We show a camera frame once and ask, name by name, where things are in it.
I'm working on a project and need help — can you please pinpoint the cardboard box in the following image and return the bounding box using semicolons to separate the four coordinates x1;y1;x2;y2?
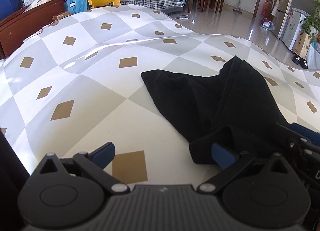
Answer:
292;31;310;54

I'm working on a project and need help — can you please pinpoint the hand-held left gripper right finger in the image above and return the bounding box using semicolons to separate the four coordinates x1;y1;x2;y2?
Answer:
197;143;290;195

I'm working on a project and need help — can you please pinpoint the silver refrigerator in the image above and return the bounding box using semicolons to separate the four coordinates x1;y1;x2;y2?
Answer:
271;0;298;39

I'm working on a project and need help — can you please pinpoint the white plastic bag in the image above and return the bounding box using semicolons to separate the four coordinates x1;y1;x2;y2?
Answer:
260;18;275;30

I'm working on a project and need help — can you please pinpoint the blue plastic bin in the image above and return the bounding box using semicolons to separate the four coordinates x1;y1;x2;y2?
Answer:
0;0;22;20

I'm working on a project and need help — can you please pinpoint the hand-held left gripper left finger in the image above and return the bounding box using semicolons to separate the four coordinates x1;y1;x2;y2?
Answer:
39;142;130;195

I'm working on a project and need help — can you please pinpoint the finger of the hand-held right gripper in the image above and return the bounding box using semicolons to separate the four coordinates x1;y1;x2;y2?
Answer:
276;122;313;152
291;122;320;147

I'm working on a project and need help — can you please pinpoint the potted green plant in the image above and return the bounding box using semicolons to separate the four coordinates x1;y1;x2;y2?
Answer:
300;1;320;44

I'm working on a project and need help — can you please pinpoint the white printed pillow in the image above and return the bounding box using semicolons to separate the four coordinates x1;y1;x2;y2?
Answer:
24;0;59;12

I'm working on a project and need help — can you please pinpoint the checkered tablecloth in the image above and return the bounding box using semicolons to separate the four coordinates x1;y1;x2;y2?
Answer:
0;4;320;231

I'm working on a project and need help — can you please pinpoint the black t-shirt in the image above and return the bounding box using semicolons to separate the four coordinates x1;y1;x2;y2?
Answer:
141;56;295;166

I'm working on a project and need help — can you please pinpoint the brown wrapped packet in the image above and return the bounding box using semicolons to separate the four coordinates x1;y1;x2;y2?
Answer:
52;12;72;22

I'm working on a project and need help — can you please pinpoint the person's dark clothing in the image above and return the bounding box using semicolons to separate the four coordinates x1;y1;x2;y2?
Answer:
0;129;30;231

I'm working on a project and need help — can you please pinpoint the white freezer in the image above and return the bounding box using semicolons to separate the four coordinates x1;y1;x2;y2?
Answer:
281;8;310;49

